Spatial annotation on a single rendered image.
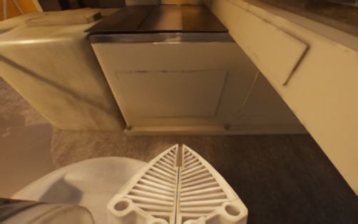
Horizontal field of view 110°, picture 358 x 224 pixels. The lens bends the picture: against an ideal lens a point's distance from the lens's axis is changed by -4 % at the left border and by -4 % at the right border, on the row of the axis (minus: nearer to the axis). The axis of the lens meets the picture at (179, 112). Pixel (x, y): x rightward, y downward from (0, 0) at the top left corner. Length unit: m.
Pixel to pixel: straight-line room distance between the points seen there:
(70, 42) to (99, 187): 0.54
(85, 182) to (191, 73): 0.55
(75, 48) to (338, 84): 0.74
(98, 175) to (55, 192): 0.12
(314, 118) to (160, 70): 0.53
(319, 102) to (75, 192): 0.61
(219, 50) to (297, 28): 0.35
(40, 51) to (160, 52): 0.50
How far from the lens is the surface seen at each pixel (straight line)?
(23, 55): 0.88
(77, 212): 0.23
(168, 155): 0.17
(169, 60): 0.61
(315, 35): 0.28
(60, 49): 0.75
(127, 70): 0.67
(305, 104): 0.27
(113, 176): 0.46
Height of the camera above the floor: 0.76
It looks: 46 degrees down
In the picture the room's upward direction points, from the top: 1 degrees counter-clockwise
